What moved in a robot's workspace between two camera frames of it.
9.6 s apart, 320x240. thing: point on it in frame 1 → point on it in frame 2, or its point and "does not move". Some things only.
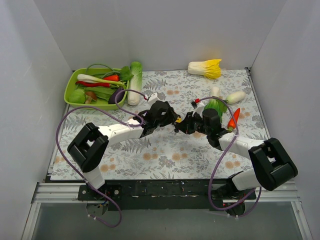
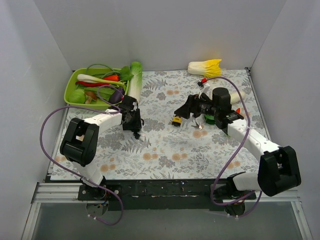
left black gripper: (169, 115) → (132, 122)
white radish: (235, 97) does not move
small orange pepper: (115, 77) does not move
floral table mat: (169, 154) does not move
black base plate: (159, 194) does not move
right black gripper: (189, 122) → (194, 107)
